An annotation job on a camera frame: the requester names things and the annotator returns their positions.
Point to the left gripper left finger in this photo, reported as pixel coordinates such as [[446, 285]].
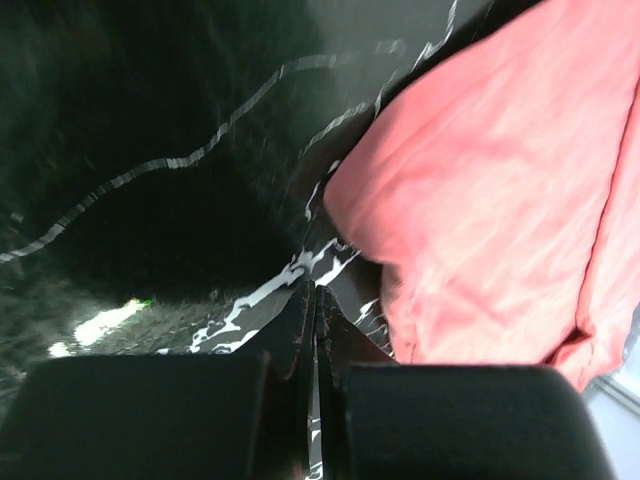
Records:
[[265, 402]]

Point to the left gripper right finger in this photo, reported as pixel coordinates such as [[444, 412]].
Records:
[[359, 407]]

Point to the red t-shirt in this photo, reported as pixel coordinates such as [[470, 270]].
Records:
[[499, 193]]

